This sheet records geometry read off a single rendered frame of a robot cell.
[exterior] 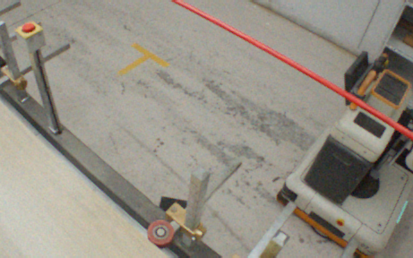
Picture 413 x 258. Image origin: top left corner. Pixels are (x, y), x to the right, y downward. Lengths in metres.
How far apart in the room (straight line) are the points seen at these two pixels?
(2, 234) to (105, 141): 1.39
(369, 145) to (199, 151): 1.15
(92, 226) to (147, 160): 1.26
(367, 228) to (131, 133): 1.56
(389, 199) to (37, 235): 1.82
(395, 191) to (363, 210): 0.28
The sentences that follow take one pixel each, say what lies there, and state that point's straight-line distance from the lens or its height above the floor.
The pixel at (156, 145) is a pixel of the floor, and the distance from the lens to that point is 2.42.
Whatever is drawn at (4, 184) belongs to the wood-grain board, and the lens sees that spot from 1.30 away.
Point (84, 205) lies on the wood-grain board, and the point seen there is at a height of 0.90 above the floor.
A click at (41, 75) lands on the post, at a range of 1.41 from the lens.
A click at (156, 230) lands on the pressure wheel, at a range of 1.13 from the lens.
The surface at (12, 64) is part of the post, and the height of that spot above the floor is 0.93.
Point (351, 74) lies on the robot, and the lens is 1.74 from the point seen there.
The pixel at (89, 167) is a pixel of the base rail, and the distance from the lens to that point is 1.50.
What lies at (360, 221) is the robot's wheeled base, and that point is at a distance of 2.10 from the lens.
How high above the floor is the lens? 1.93
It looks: 49 degrees down
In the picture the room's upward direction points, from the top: 10 degrees clockwise
